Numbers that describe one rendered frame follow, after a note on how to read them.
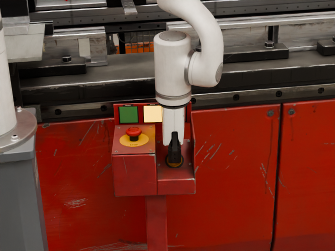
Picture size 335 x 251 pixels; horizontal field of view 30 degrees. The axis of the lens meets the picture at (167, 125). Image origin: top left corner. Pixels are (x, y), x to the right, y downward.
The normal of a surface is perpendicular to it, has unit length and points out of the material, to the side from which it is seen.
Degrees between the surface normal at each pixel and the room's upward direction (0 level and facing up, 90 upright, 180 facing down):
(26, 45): 0
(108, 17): 90
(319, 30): 90
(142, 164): 90
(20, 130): 0
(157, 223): 90
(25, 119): 0
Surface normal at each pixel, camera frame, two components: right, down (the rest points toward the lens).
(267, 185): 0.15, 0.43
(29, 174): 0.82, 0.23
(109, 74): -0.03, -0.90
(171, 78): -0.19, 0.51
